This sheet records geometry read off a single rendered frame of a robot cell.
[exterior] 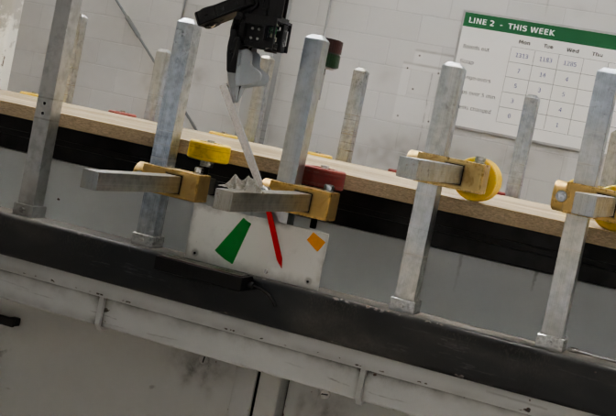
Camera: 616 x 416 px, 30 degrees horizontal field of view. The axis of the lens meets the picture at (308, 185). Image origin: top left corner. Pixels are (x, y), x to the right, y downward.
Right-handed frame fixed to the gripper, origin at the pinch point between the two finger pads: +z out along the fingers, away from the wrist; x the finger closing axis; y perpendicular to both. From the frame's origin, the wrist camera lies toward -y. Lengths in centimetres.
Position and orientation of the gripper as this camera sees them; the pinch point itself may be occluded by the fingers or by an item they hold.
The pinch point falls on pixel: (232, 94)
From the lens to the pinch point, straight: 198.8
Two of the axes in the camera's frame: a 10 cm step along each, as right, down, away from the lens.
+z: -1.8, 9.8, 0.5
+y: 9.2, 1.9, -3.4
